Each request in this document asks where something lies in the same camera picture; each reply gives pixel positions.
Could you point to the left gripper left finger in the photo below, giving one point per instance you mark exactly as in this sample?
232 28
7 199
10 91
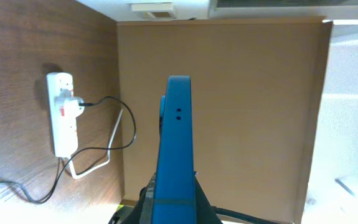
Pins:
142 211

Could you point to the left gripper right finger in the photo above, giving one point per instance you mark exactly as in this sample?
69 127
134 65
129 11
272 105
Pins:
204 211

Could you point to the blue screen Galaxy smartphone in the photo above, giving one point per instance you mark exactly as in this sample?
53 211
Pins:
174 195

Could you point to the white power strip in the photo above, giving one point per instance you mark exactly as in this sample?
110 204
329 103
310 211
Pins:
64 130

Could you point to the brown cardboard panel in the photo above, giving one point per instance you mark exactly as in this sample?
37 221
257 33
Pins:
256 92

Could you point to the white ceiling vent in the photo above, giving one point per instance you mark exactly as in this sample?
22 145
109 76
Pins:
158 11

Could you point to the white USB wall charger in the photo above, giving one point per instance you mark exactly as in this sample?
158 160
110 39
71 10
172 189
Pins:
68 106

